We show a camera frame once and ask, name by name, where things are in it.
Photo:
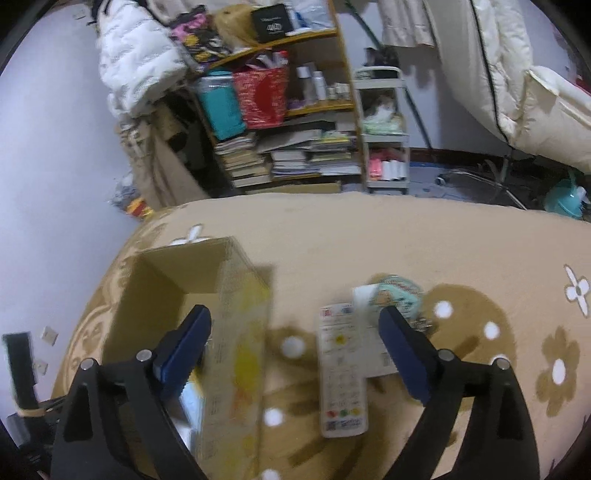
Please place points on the small bunch of keys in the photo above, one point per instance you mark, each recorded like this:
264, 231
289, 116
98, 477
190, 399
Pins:
422, 325

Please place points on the white remote control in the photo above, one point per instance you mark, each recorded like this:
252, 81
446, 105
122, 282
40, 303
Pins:
341, 369

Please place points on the red gift bag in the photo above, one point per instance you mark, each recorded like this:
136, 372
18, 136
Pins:
261, 97

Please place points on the white puffer jacket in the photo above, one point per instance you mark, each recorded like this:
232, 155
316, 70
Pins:
134, 55

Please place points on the stack of books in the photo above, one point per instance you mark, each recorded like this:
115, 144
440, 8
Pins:
286, 159

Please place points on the black device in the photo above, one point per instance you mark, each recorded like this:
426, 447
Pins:
21, 369

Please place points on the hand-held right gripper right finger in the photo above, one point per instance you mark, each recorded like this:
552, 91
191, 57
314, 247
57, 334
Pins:
406, 355

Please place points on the white paper card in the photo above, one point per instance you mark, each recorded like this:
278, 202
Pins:
369, 341

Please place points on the teal storage container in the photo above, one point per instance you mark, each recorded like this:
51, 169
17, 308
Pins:
224, 108

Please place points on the teal watering can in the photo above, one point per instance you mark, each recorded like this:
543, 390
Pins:
563, 198

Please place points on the beige floral blanket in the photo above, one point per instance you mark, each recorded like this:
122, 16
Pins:
323, 240

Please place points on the green packets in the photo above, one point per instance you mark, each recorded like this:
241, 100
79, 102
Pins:
383, 125

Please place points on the wooden shelf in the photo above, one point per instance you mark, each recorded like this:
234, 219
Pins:
318, 108

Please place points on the golden furry plush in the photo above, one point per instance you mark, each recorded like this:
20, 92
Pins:
235, 27

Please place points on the row of toiletry bottles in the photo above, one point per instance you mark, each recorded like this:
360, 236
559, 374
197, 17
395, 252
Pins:
318, 85

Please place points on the beige hanging garment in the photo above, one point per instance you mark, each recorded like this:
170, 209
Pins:
406, 23

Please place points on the tan fabric bundle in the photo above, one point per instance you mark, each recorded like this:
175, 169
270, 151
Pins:
171, 170

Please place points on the pink white packets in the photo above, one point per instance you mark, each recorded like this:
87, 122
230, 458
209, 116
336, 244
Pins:
388, 170

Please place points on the yellow printed cardboard box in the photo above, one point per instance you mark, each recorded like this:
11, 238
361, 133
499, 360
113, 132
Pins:
152, 295

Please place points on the white trolley cart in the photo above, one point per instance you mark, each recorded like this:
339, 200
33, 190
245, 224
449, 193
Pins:
385, 137

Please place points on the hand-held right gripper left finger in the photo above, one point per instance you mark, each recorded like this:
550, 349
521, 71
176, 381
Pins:
184, 355

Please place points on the black gift box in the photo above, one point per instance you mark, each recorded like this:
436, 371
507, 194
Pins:
270, 23

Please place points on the office chair base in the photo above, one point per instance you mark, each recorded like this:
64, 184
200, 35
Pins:
503, 182

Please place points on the black pink printed bag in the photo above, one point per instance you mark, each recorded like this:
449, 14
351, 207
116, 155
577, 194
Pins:
198, 37

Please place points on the round green cartoon tin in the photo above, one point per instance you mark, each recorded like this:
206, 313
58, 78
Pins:
399, 293

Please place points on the colorful cloth pile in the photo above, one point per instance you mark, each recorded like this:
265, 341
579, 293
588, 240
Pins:
134, 203

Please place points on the pale blue cylinder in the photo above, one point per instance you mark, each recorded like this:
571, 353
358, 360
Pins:
191, 406

